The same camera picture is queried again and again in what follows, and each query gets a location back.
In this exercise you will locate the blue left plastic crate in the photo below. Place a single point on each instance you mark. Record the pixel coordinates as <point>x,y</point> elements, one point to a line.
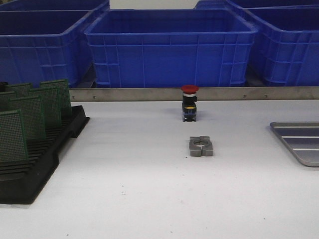
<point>37,46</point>

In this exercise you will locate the blue far left crate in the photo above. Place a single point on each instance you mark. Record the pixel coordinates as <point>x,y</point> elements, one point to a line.
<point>35,5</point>

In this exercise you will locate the blue right plastic crate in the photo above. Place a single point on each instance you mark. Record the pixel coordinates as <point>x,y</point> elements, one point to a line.
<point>286,47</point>

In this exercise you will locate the green perforated circuit board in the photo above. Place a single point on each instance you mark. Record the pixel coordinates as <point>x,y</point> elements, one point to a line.
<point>4,100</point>
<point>63,94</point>
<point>21,90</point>
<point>51,105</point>
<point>32,112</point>
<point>13,146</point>

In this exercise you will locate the black slotted board rack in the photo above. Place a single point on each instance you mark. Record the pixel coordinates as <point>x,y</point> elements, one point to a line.
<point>22,181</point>

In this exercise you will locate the blue centre plastic crate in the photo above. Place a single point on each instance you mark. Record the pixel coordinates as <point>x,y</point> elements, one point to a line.
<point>170,48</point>

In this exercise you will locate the blue plastic crate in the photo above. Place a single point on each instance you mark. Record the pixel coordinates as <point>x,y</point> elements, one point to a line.
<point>286,47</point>
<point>170,48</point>
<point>37,46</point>

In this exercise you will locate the red emergency stop button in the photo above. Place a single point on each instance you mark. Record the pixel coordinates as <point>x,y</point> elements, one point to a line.
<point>189,108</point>

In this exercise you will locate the metal table edge rail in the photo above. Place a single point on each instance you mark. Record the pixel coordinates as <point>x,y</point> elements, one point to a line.
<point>204,94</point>

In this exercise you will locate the grey metal clamp block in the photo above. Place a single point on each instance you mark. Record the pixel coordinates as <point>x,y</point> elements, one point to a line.
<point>200,146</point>

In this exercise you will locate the silver metal tray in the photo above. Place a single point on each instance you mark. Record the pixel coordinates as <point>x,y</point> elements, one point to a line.
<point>301,139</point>

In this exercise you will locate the blue far right crate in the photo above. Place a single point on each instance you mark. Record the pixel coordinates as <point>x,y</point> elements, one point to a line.
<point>210,4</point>

